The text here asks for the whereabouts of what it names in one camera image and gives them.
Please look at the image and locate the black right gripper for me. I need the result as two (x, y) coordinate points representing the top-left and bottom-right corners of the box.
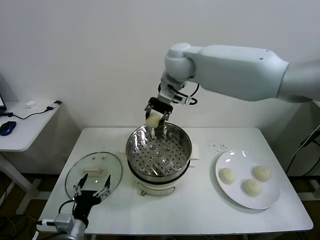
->
(144, 97), (174, 126)

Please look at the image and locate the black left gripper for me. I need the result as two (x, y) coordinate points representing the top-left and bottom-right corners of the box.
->
(72, 173), (112, 221)

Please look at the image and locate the white steamed baozi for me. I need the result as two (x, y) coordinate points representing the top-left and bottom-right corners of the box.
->
(145, 110), (165, 128)
(218, 167), (237, 186)
(241, 178), (262, 197)
(252, 165), (273, 182)

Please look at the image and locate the glass lid with cream handle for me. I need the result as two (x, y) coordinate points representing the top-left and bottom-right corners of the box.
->
(64, 151), (123, 204)

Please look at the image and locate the stainless steel steamer basket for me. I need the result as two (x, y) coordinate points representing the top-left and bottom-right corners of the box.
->
(124, 123), (193, 183)

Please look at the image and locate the white electric cooker base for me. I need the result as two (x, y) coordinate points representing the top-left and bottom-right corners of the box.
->
(119, 143), (201, 197)

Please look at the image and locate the white side table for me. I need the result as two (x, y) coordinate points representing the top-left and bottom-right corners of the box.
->
(0, 101), (63, 216)

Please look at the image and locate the white round plate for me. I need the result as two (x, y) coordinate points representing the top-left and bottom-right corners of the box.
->
(214, 149), (281, 210)

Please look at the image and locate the blue computer mouse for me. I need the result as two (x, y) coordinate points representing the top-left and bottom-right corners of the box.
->
(0, 121), (17, 137)

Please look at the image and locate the black laptop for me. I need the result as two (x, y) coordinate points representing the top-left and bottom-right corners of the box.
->
(0, 92), (8, 116)

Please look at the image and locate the white desk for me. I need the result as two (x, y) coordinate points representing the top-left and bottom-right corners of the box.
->
(311, 99), (320, 118)

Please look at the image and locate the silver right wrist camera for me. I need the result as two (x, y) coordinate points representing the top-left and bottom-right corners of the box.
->
(157, 79), (198, 106)

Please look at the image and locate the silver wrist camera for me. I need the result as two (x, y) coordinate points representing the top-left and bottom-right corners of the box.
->
(36, 212), (76, 230)
(157, 79), (198, 106)

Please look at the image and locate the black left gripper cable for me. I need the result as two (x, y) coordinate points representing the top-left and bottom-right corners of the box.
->
(57, 199), (76, 221)

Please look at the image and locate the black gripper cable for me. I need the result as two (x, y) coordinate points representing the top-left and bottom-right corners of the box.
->
(57, 199), (76, 221)
(178, 82), (200, 99)

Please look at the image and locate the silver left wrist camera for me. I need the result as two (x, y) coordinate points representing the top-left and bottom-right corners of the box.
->
(36, 212), (76, 230)

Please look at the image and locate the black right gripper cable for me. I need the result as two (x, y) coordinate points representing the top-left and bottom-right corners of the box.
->
(178, 82), (200, 99)

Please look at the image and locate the black cable with adapter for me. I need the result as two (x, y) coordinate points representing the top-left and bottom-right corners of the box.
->
(0, 100), (63, 121)

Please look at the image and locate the thin black hanging cable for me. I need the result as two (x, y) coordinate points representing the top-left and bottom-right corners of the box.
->
(285, 123), (320, 176)

